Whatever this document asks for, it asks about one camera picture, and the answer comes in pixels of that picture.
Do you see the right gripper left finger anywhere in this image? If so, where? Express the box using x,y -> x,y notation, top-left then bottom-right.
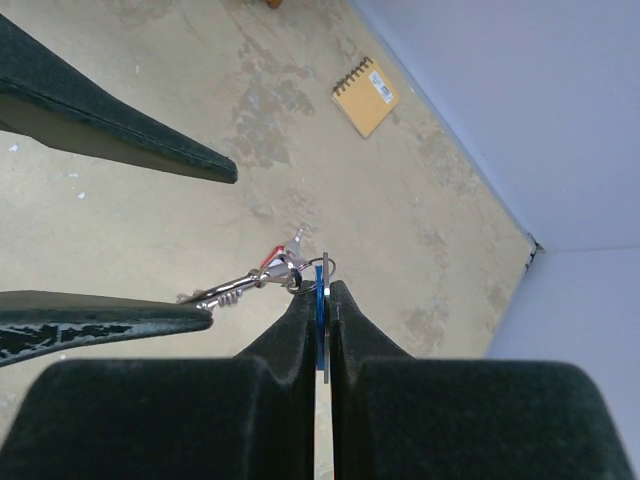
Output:
1,293 -> 316,479

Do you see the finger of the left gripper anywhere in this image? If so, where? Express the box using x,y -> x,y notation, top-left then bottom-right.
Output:
1,18 -> 237,184
1,290 -> 213,366

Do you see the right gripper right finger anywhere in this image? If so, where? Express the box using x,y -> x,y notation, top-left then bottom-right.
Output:
328,281 -> 634,479

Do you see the large metal keyring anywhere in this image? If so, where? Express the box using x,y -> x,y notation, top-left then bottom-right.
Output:
177,265 -> 302,310

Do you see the blue key tag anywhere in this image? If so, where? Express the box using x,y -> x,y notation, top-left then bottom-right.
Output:
315,264 -> 327,373

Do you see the bunch of metal keys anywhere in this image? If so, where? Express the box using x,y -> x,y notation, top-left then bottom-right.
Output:
194,252 -> 337,385

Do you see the red key tag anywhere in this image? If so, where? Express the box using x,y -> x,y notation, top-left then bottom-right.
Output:
261,225 -> 306,268

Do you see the brown spiral notebook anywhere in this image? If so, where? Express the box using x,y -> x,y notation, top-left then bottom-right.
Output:
332,56 -> 400,139

